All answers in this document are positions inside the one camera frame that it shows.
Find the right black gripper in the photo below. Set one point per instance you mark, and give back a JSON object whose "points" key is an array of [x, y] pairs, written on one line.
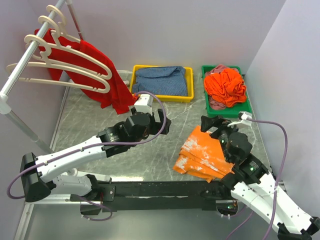
{"points": [[221, 124]]}

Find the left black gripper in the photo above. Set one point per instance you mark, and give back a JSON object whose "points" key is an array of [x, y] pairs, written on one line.
{"points": [[157, 127]]}

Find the bright orange t shirt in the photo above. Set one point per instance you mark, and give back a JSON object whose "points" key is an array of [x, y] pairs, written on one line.
{"points": [[225, 87]]}

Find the beige plastic hanger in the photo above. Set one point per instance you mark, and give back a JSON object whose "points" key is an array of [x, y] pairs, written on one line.
{"points": [[56, 33]]}

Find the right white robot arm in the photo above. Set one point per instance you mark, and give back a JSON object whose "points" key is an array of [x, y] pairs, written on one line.
{"points": [[253, 184]]}

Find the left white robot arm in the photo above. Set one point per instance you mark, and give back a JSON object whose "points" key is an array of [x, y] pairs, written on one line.
{"points": [[42, 175]]}

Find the pink crumpled shirt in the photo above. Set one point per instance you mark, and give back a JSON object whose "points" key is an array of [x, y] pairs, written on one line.
{"points": [[217, 103]]}

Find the blue checkered shirt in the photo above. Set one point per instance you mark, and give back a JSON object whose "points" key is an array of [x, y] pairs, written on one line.
{"points": [[164, 80]]}

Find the red t shirt on hanger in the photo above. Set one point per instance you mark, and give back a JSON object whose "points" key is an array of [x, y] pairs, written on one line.
{"points": [[119, 95]]}

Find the beige hanger holding red shirt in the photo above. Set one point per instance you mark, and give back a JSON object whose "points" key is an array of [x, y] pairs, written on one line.
{"points": [[62, 24]]}

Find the green plastic bin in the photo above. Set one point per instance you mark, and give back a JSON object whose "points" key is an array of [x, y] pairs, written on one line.
{"points": [[224, 90]]}

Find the orange cloth with white paint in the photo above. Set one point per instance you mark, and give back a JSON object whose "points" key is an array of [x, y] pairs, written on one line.
{"points": [[201, 156]]}

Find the yellow plastic bin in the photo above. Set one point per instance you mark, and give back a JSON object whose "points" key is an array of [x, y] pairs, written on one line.
{"points": [[189, 76]]}

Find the black base bar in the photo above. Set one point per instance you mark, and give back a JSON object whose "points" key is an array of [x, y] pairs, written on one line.
{"points": [[164, 195]]}

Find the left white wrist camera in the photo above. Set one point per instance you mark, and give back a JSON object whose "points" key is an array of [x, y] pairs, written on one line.
{"points": [[144, 104]]}

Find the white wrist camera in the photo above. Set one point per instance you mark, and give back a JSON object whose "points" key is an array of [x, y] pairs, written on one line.
{"points": [[244, 118], [144, 104]]}

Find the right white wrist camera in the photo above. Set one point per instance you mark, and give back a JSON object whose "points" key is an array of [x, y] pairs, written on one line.
{"points": [[244, 118]]}

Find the metal clothes rack rail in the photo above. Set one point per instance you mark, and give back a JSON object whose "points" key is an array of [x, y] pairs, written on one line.
{"points": [[7, 111]]}

